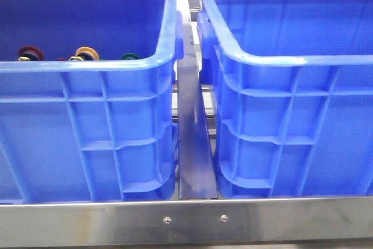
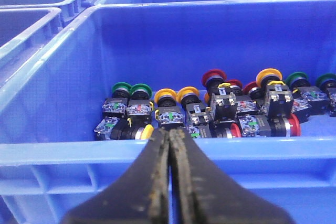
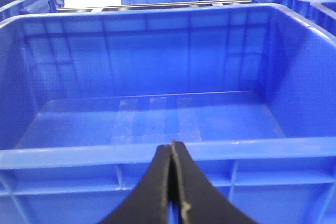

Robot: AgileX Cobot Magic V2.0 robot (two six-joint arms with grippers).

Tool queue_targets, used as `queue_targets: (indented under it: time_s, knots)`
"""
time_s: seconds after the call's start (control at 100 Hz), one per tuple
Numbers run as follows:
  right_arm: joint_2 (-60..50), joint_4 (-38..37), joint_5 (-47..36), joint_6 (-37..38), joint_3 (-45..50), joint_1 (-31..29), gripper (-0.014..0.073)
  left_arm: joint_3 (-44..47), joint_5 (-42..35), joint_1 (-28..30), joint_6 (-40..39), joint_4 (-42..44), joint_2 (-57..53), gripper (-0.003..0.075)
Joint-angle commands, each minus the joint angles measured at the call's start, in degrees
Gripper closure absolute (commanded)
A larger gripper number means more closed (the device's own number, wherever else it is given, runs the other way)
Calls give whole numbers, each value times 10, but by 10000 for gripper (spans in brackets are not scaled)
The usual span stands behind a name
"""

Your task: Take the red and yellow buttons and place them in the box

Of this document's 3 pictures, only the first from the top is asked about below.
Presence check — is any green mushroom push button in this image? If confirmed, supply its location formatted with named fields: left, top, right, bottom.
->
left=121, top=52, right=139, bottom=60

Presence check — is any yellow mushroom push button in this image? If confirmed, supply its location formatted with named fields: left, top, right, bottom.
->
left=69, top=46, right=100, bottom=61

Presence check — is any steel centre divider bar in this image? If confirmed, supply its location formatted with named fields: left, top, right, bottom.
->
left=177, top=10, right=218, bottom=199

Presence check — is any red mushroom push button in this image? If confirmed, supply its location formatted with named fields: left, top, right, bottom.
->
left=17, top=45, right=44, bottom=61

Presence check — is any left blue plastic crate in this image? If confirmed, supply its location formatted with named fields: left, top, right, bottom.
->
left=1, top=0, right=184, bottom=204

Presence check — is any right blue plastic crate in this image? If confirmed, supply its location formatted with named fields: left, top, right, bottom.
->
left=199, top=0, right=372, bottom=198

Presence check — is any steel front rack rail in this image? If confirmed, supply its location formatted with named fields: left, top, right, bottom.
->
left=1, top=197, right=372, bottom=247

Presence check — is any blue plastic crate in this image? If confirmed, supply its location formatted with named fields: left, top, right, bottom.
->
left=1, top=0, right=184, bottom=204
left=199, top=0, right=372, bottom=198

